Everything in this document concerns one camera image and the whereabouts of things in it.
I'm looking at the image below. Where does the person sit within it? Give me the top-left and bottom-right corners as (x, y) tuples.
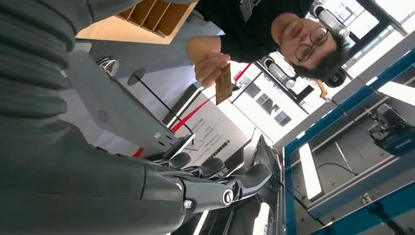
(186, 0), (352, 89)

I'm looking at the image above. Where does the wooden card organizer box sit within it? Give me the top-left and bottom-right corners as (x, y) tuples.
(75, 0), (199, 46)

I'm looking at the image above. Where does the red barrier belt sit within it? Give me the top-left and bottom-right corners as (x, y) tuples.
(133, 62), (253, 159)

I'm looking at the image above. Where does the white sign board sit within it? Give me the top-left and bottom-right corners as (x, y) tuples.
(163, 82), (257, 167)

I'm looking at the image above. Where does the white cylindrical background fixture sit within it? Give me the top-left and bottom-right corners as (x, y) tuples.
(312, 1), (351, 40)
(260, 56), (297, 89)

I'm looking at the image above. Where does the grey kiosk stand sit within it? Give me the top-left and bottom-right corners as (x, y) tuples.
(63, 42), (196, 160)

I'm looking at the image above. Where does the chrome stanchion base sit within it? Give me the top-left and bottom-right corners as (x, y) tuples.
(96, 57), (120, 77)

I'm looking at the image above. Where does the long white light panel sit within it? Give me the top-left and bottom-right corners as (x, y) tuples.
(298, 142), (323, 201)

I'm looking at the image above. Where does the black stanchion post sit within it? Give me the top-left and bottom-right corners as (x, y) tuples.
(127, 67), (195, 136)

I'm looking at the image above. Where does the teal metal frame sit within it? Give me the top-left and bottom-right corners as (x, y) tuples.
(282, 48), (415, 235)

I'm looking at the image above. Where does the black device on frame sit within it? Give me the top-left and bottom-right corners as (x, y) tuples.
(368, 103), (415, 157)

